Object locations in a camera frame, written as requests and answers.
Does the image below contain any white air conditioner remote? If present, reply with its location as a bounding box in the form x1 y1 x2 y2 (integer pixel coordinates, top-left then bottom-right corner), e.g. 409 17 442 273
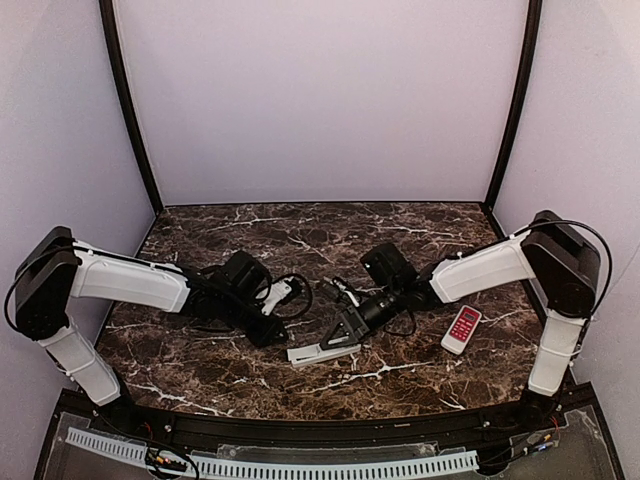
286 344 362 368

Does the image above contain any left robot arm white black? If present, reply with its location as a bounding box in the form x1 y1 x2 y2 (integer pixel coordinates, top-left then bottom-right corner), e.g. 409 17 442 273
3 226 294 407

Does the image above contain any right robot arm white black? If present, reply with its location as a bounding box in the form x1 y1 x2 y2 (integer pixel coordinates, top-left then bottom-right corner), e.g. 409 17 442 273
320 210 613 429

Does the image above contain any red white remote control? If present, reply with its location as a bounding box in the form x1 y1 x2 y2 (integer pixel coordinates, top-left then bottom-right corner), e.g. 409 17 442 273
440 305 482 355

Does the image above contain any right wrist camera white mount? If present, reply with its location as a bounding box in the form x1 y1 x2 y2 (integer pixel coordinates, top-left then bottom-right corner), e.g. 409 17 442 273
318 277 360 307

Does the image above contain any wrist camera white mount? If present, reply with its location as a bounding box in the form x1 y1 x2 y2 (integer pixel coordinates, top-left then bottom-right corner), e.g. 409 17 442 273
255 277 302 316
318 277 360 307

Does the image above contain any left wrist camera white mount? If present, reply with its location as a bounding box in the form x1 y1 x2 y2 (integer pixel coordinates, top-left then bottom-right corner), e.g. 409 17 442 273
255 277 302 316

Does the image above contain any white slotted cable duct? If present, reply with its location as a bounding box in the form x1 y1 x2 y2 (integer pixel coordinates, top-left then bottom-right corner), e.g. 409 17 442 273
66 426 480 480

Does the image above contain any black front rail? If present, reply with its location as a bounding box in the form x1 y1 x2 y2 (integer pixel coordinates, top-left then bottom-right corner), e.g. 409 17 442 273
139 407 519 448

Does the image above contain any left black frame post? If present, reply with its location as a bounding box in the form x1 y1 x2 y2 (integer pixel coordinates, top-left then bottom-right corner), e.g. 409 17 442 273
98 0 164 216

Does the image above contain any black frame post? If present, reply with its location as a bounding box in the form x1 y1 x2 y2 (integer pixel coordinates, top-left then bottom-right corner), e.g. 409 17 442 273
98 0 164 216
484 0 543 212

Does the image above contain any right black frame post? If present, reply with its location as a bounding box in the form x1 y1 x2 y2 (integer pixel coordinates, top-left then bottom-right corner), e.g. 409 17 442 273
484 0 543 212

